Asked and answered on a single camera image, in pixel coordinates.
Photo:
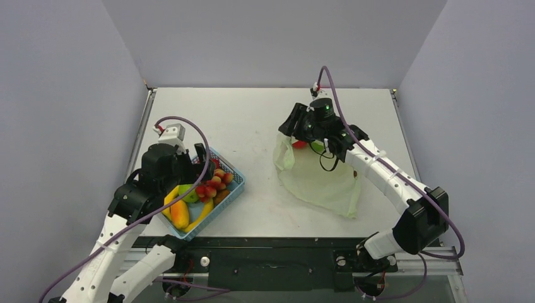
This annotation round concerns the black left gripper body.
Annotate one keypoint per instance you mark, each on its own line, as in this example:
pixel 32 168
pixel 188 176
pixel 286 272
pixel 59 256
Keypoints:
pixel 186 172

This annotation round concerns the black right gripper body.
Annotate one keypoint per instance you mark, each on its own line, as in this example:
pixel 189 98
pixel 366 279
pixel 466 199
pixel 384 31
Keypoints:
pixel 298 123

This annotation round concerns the green fake lime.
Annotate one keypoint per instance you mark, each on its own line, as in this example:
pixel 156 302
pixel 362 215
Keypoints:
pixel 188 193
pixel 317 147

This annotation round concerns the red fake fruit piece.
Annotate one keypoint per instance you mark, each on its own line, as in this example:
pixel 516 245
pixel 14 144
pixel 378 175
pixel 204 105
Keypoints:
pixel 299 144

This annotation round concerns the light green plastic bag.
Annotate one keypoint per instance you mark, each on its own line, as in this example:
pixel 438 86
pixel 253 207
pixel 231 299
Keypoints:
pixel 300 173

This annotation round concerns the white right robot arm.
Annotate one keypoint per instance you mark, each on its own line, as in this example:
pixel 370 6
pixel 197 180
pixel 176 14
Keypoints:
pixel 421 209

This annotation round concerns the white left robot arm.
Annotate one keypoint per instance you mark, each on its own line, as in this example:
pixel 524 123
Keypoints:
pixel 132 208

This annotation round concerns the orange fake mango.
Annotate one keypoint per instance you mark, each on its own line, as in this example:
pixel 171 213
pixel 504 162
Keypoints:
pixel 179 215

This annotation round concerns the red fake tomato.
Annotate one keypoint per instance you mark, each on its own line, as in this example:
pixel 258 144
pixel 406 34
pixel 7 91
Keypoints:
pixel 216 163

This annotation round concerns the brown fake kiwi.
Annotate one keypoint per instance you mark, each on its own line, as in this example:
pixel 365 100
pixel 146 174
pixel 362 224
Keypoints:
pixel 220 196

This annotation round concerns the light blue perforated basket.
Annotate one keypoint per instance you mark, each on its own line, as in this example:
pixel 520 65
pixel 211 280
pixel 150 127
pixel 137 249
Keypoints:
pixel 190 215

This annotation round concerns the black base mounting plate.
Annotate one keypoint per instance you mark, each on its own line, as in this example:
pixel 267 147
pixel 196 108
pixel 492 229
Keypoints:
pixel 263 264

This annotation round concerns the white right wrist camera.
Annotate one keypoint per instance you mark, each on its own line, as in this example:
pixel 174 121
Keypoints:
pixel 315 93

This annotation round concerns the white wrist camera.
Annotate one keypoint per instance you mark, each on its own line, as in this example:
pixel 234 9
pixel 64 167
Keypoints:
pixel 172 135
pixel 315 93

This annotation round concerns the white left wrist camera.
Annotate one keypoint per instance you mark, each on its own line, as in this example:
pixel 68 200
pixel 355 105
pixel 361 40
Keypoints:
pixel 172 135

